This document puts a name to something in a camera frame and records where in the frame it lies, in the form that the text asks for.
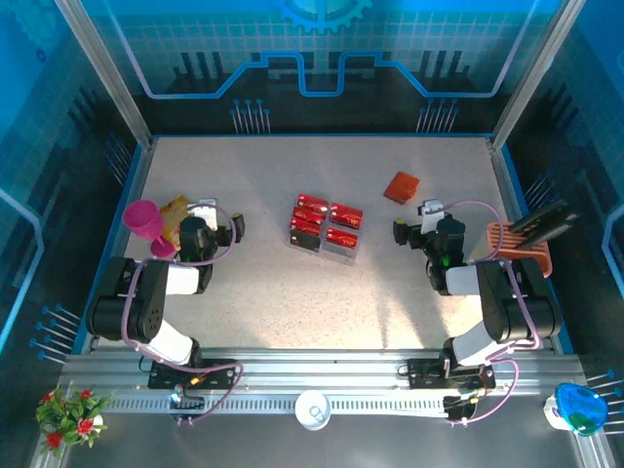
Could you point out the orange card holder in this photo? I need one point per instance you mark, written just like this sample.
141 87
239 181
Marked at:
401 187

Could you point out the red VIP card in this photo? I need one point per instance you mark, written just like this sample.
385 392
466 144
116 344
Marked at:
305 226
312 202
342 238
346 216
308 215

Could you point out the red snack packets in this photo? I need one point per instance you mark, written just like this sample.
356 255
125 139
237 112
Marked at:
339 257

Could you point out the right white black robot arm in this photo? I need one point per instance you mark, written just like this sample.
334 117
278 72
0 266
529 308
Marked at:
502 302

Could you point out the yellow snack bag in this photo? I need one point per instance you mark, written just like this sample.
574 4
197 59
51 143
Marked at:
173 209

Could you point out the orange white knife block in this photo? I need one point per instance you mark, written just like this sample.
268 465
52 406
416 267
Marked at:
502 235

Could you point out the pink plastic goblet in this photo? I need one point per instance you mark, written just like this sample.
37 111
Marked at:
142 220

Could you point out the white paper cup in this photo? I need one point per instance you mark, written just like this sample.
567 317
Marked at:
313 410

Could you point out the blue green globe ball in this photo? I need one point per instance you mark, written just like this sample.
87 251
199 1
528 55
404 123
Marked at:
582 409

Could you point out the artificial plant red flowers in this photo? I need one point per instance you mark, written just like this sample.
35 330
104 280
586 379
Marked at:
73 419

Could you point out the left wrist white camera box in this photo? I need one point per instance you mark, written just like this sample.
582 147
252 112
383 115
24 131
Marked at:
208 212

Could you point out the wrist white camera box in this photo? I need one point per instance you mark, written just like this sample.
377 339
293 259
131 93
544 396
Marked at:
431 214
208 212

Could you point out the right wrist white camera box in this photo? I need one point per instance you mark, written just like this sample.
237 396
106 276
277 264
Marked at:
431 214

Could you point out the aluminium table side rail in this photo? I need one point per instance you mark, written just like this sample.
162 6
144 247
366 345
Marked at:
140 166
507 195

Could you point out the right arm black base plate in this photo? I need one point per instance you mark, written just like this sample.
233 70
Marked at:
421 373

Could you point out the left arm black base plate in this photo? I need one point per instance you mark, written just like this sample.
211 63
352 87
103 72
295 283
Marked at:
219 373

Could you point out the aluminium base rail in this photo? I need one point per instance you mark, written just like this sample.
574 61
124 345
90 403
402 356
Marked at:
317 370

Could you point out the aluminium frame post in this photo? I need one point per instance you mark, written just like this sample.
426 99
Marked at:
534 73
107 73

